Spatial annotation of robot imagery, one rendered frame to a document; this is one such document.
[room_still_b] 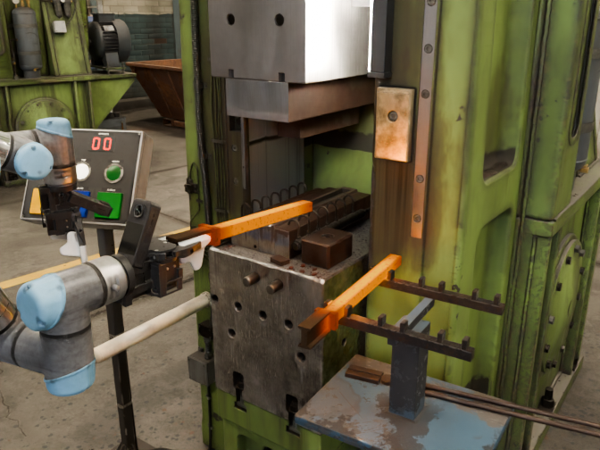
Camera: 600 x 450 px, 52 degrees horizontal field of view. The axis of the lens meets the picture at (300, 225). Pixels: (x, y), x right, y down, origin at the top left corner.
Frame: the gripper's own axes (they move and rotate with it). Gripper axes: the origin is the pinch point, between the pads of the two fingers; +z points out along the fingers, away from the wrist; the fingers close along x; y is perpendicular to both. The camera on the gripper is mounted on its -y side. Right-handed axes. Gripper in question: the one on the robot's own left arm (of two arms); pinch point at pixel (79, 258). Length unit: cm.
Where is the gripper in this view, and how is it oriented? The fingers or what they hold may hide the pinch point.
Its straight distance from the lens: 164.9
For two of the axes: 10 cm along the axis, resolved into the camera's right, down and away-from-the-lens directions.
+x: 5.2, 2.8, -8.1
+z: 0.0, 9.4, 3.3
